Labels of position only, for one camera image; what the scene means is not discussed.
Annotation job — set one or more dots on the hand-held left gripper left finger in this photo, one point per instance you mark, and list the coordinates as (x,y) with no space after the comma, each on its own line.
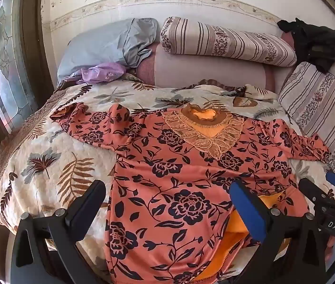
(92,196)

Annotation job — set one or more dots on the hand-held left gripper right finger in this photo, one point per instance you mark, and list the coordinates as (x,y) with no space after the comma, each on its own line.
(249,210)

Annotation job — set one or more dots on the orange floral shirt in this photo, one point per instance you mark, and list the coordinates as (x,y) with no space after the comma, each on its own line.
(170,168)

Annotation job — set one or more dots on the leaf print blanket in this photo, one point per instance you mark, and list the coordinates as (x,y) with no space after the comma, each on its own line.
(58,165)

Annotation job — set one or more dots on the striped floral cushion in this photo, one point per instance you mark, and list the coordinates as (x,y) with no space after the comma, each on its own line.
(318,106)

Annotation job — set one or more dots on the purple floral cloth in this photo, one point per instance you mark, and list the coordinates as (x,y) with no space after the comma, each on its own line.
(103,72)

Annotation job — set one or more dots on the black garment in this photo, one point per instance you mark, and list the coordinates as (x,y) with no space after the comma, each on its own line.
(318,43)

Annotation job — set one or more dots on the pink padded headboard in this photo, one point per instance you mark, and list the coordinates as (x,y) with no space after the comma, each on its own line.
(206,71)

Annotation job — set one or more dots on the grey blue pillow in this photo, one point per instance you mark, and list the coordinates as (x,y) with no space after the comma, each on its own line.
(102,44)

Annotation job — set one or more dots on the stained glass window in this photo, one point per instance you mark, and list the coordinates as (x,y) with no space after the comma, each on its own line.
(6,65)

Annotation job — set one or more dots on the striped floral pillow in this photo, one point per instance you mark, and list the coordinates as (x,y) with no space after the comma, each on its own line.
(226,43)

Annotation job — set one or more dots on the dark wooden door frame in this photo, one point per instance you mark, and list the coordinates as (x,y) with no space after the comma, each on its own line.
(34,35)

